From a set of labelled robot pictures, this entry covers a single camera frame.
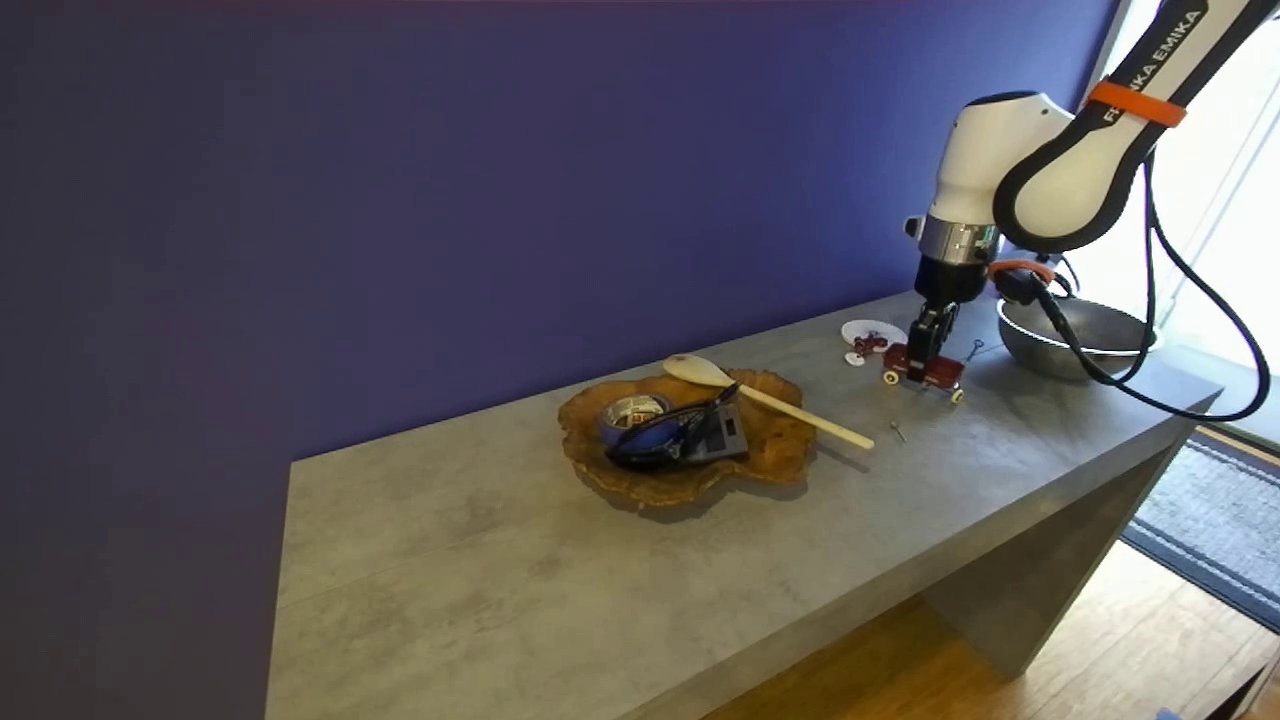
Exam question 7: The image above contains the small red object on plate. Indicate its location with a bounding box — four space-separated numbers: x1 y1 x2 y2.
843 331 892 370

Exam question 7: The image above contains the silver metal bowl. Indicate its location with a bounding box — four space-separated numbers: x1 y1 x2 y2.
996 298 1152 384

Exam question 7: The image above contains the wooden spoon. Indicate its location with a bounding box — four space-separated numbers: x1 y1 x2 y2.
662 354 876 453

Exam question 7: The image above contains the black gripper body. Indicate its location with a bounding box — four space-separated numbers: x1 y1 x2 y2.
917 258 990 308

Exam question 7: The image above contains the brown wooden tray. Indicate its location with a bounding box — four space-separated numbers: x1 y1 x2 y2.
556 376 818 522

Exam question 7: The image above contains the grey concrete cabinet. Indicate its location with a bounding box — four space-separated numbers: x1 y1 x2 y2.
264 304 1218 720

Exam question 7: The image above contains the white small plate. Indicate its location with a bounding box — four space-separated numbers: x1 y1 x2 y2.
842 320 908 357

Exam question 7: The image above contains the dark blue object in tray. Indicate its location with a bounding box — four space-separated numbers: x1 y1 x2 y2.
600 391 749 471

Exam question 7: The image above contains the red toy trolley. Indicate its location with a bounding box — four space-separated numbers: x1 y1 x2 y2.
880 346 964 404

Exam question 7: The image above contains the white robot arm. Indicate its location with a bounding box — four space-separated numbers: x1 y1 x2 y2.
908 0 1275 371

